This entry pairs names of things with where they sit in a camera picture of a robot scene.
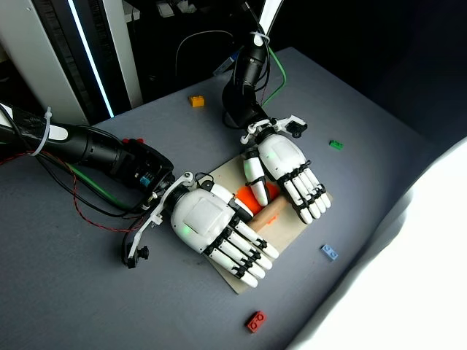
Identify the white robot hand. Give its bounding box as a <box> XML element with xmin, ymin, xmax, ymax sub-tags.
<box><xmin>169</xmin><ymin>183</ymin><xmax>281</xmax><ymax>289</ymax></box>
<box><xmin>242</xmin><ymin>133</ymin><xmax>333</xmax><ymax>225</ymax></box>

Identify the wooden rolling pin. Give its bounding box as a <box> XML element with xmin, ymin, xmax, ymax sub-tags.
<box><xmin>249</xmin><ymin>198</ymin><xmax>287</xmax><ymax>233</ymax></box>

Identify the orange play dough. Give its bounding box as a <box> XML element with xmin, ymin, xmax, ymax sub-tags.
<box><xmin>234</xmin><ymin>181</ymin><xmax>282</xmax><ymax>224</ymax></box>

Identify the light wooden board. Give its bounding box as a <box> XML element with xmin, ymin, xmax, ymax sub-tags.
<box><xmin>204</xmin><ymin>155</ymin><xmax>334</xmax><ymax>295</ymax></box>

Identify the light blue toy brick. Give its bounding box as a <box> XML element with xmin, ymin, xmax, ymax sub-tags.
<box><xmin>320</xmin><ymin>244</ymin><xmax>339</xmax><ymax>262</ymax></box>

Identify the red toy brick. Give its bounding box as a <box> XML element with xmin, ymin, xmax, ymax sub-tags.
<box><xmin>244</xmin><ymin>310</ymin><xmax>268</xmax><ymax>334</ymax></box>

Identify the grey table cloth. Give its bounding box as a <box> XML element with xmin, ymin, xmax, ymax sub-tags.
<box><xmin>0</xmin><ymin>46</ymin><xmax>449</xmax><ymax>350</ymax></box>

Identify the white body column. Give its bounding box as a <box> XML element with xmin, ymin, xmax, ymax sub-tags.
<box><xmin>101</xmin><ymin>0</ymin><xmax>143</xmax><ymax>109</ymax></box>

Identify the white light strip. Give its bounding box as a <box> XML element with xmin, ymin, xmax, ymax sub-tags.
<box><xmin>67</xmin><ymin>0</ymin><xmax>115</xmax><ymax>119</ymax></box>

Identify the white side panel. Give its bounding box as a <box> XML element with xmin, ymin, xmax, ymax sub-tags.
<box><xmin>0</xmin><ymin>0</ymin><xmax>89</xmax><ymax>125</ymax></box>

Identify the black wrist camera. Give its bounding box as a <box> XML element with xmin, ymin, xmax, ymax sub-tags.
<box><xmin>282</xmin><ymin>114</ymin><xmax>308</xmax><ymax>139</ymax></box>
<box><xmin>121</xmin><ymin>225</ymin><xmax>151</xmax><ymax>270</ymax></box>

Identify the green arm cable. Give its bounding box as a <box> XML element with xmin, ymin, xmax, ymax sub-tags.
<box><xmin>261</xmin><ymin>44</ymin><xmax>288</xmax><ymax>107</ymax></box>
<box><xmin>68</xmin><ymin>165</ymin><xmax>129</xmax><ymax>211</ymax></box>

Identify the red twisted cable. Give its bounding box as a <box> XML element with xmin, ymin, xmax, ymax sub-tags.
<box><xmin>0</xmin><ymin>151</ymin><xmax>145</xmax><ymax>234</ymax></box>

